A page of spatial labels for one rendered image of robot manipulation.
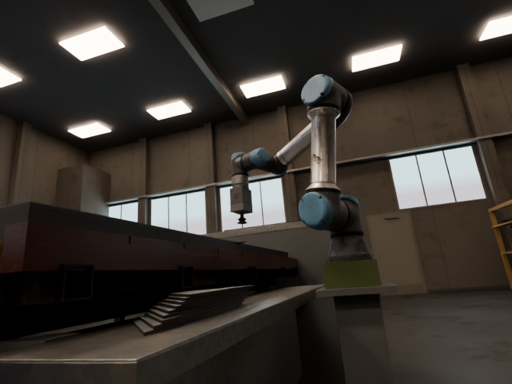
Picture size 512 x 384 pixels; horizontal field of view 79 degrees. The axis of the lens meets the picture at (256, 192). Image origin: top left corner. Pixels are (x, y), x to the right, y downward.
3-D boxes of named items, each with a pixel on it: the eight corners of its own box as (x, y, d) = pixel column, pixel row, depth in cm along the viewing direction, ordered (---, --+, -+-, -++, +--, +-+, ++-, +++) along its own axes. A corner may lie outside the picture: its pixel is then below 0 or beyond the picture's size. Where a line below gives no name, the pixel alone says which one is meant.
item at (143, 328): (68, 338, 40) (70, 305, 41) (209, 305, 76) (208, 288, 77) (148, 336, 37) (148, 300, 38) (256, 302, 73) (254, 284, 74)
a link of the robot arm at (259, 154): (275, 151, 136) (257, 158, 143) (257, 144, 128) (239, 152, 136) (276, 168, 133) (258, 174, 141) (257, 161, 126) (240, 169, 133)
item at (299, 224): (161, 245, 221) (161, 239, 222) (201, 250, 276) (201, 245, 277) (349, 221, 182) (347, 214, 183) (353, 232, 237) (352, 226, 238)
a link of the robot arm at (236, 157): (239, 148, 136) (226, 155, 142) (240, 172, 133) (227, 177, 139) (252, 153, 141) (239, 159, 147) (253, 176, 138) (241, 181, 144)
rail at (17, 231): (-1, 273, 38) (5, 225, 40) (291, 269, 187) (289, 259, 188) (22, 271, 37) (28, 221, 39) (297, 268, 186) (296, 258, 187)
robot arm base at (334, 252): (376, 260, 112) (371, 233, 115) (369, 259, 99) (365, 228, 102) (334, 264, 118) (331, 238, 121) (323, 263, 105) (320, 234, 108)
